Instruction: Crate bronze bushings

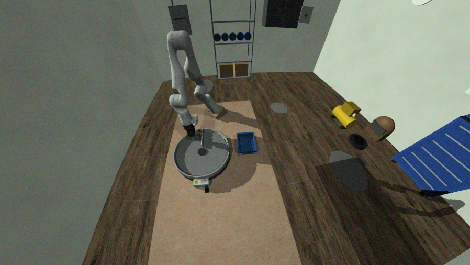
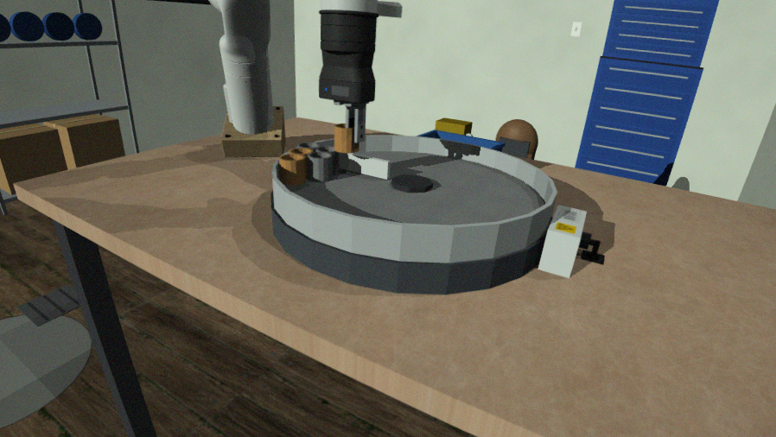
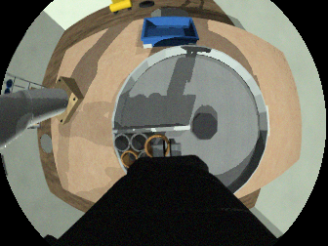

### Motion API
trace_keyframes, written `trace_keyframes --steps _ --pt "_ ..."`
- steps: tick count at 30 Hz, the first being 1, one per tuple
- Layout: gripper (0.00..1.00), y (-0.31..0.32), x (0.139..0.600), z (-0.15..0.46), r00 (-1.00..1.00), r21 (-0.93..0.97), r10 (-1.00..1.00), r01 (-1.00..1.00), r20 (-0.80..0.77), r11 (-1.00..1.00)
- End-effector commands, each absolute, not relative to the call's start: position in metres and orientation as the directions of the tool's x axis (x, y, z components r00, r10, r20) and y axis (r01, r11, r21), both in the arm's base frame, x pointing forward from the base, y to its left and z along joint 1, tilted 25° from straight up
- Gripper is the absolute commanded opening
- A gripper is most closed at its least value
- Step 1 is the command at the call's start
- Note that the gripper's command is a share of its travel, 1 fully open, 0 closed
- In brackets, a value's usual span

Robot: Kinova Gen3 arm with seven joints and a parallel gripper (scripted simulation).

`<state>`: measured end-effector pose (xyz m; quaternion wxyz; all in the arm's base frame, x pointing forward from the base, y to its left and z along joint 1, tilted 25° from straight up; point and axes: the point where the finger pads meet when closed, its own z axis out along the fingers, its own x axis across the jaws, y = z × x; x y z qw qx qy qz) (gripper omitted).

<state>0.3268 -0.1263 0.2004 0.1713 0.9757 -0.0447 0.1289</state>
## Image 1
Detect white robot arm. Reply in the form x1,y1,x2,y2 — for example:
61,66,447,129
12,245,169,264
167,30,220,120

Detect blue plastic crate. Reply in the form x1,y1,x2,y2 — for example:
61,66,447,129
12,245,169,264
237,132,258,155

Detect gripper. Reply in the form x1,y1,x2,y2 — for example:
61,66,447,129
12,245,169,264
180,114,198,139

